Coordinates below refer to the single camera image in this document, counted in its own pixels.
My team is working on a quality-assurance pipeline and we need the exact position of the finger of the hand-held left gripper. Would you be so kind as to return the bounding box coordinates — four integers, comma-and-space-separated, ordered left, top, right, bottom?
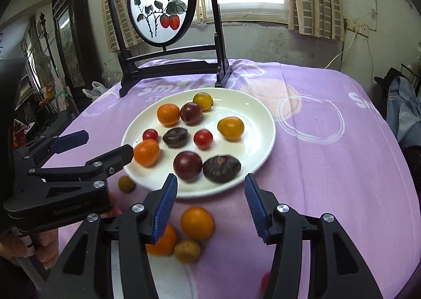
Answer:
15, 130, 89, 169
28, 144, 134, 202

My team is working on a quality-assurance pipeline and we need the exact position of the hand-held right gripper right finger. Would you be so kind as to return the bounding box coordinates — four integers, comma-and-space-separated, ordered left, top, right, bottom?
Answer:
244, 173, 384, 299

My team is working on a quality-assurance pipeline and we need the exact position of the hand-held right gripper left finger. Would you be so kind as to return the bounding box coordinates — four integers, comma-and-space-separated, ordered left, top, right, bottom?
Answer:
44, 173, 179, 299

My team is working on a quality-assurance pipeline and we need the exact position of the small dark brown water chestnut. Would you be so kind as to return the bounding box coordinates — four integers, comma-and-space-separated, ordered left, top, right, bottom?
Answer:
162, 127, 190, 148

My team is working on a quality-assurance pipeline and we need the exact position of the smooth orange tomato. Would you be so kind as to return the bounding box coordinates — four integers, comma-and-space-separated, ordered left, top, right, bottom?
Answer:
180, 206, 214, 241
217, 116, 245, 141

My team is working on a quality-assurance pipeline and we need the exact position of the dark red small plum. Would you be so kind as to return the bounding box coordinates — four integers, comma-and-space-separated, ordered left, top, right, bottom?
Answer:
180, 102, 204, 125

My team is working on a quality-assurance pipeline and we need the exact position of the white oval plate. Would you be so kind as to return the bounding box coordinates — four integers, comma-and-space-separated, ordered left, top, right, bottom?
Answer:
122, 90, 276, 199

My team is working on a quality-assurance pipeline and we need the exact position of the yellow-green tomato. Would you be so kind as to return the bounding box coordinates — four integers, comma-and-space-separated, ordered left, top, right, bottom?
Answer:
192, 92, 214, 112

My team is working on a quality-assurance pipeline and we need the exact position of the person's left hand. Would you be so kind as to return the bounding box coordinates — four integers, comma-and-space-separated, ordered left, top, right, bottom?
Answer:
0, 228, 60, 270

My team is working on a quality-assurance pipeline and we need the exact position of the small tan longan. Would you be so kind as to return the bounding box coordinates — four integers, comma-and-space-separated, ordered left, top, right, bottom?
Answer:
118, 176, 136, 193
174, 240, 201, 263

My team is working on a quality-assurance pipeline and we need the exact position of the large orange mandarin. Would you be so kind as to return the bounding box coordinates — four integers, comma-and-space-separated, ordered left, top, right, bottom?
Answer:
146, 223, 178, 256

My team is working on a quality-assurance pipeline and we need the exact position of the white plastic bag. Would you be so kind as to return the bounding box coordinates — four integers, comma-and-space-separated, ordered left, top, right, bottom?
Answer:
82, 81, 111, 100

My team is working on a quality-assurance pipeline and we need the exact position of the purple printed tablecloth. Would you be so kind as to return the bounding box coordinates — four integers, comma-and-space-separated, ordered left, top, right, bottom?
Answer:
43, 59, 418, 299

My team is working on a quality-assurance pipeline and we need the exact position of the white standing fan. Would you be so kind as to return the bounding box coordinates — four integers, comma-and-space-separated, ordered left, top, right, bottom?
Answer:
33, 52, 53, 89

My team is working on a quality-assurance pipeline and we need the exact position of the dark wooden cabinet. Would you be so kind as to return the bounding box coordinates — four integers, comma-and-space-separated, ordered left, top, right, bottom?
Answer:
52, 0, 102, 89

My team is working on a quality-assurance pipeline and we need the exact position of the black stand with round painting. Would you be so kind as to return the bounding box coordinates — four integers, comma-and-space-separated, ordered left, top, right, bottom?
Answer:
104, 0, 234, 98

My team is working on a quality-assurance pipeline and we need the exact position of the blue cloth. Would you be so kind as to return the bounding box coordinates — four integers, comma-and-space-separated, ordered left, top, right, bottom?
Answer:
386, 76, 421, 151

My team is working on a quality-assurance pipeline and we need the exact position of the white cable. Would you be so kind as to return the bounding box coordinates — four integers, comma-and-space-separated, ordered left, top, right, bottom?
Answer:
324, 31, 357, 70

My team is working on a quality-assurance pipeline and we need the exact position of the white wall outlet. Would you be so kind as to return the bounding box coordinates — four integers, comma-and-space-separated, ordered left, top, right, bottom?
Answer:
344, 18, 369, 36

